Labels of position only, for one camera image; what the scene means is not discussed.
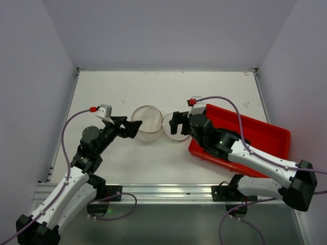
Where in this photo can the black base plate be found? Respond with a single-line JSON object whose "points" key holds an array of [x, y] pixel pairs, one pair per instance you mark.
{"points": [[108, 193], [223, 193]]}

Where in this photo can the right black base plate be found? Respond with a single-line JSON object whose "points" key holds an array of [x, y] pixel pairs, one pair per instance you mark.
{"points": [[223, 193]]}

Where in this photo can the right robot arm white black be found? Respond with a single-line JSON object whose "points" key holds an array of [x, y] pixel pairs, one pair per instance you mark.
{"points": [[292, 182]]}

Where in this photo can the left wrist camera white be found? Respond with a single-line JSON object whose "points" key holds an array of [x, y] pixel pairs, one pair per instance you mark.
{"points": [[102, 111]]}

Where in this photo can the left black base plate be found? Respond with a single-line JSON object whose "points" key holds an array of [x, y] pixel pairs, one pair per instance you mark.
{"points": [[108, 193]]}

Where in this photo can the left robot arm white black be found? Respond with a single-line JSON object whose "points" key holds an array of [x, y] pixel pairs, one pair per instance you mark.
{"points": [[78, 187]]}

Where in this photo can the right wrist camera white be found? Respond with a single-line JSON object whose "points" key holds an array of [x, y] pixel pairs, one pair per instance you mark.
{"points": [[196, 107]]}

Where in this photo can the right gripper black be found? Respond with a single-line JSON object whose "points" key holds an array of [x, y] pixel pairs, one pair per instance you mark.
{"points": [[184, 125]]}

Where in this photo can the red plastic tray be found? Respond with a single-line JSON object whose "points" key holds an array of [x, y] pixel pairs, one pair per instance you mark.
{"points": [[261, 135]]}

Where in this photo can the aluminium mounting rail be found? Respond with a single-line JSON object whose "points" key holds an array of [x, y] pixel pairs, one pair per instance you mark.
{"points": [[153, 194]]}

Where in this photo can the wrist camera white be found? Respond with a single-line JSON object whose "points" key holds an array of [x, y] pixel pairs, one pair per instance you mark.
{"points": [[102, 111], [196, 107]]}

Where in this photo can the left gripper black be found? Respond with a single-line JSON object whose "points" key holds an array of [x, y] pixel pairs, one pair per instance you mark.
{"points": [[130, 129]]}

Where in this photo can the white mesh laundry bag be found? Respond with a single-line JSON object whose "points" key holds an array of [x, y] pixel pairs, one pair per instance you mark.
{"points": [[154, 124]]}

